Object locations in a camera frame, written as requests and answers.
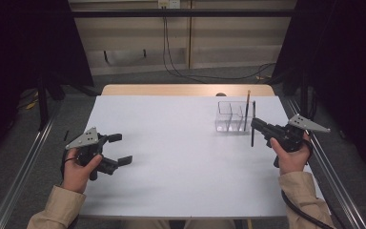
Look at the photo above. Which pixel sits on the black horizontal bar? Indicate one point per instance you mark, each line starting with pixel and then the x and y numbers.
pixel 203 13

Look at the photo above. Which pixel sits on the black curtain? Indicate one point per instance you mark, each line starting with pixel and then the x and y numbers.
pixel 346 63
pixel 19 47

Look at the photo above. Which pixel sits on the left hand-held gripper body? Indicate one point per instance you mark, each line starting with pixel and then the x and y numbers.
pixel 87 143

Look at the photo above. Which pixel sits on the person's left hand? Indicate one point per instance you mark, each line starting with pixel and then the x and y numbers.
pixel 76 176

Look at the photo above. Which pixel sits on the small yellow strip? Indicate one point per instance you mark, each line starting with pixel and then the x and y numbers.
pixel 31 104

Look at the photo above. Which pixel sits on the person's right hand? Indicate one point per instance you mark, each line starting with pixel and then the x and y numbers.
pixel 294 160

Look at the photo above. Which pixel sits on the black makeup brush silver ferrule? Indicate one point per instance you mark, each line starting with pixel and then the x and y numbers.
pixel 253 109

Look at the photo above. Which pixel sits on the clear acrylic organizer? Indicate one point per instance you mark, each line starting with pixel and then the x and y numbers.
pixel 225 117

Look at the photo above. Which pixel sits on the black stand post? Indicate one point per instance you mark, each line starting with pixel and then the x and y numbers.
pixel 43 105

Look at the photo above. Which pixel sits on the wooden table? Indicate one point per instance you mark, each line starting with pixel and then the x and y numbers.
pixel 171 90

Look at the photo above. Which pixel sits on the dark round table grommet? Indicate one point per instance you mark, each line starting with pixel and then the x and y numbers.
pixel 220 94

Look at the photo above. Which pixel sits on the aluminium floor rail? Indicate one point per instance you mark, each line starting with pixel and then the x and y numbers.
pixel 22 178
pixel 340 191

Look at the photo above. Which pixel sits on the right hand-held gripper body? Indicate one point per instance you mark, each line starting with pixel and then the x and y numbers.
pixel 290 136

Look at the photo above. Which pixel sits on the white table board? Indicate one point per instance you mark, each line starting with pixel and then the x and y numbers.
pixel 184 171

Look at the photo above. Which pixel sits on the white wall socket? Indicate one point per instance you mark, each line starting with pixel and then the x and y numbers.
pixel 169 3

